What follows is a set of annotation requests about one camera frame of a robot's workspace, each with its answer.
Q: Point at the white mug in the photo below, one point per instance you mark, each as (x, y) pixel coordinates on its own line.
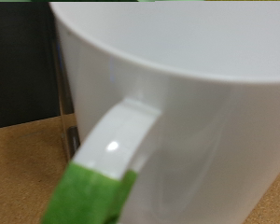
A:
(193, 124)

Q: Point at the black Keurig coffee machine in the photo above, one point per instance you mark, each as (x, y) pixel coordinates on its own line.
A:
(72, 140)

